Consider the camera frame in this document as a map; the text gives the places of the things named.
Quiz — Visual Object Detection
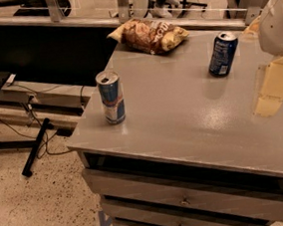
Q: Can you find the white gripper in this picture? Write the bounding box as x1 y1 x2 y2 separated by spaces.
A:
254 0 283 117

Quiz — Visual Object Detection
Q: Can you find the red bull can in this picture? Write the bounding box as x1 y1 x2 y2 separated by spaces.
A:
95 70 126 124

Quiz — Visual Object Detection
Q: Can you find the blue pepsi can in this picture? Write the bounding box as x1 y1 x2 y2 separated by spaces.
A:
208 31 238 78

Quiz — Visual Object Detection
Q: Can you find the grey drawer cabinet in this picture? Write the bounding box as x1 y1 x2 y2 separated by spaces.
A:
68 31 283 226

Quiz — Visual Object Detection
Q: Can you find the top grey drawer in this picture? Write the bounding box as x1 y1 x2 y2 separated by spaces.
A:
82 168 283 222

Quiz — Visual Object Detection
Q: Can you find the grey drawer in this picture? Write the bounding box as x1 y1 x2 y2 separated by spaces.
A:
82 168 283 222
100 182 270 226

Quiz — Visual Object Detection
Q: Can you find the middle grey drawer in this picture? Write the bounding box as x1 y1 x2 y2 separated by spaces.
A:
100 182 270 226

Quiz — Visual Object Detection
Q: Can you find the brown chip bag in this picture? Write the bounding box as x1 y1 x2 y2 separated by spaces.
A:
107 19 189 55

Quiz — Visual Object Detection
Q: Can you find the black table leg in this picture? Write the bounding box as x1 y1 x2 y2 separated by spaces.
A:
22 118 49 177

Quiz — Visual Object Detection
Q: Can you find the metal railing frame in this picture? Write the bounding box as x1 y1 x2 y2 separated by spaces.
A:
0 0 268 29

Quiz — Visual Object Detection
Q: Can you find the black cable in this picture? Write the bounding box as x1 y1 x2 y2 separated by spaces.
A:
0 74 94 162

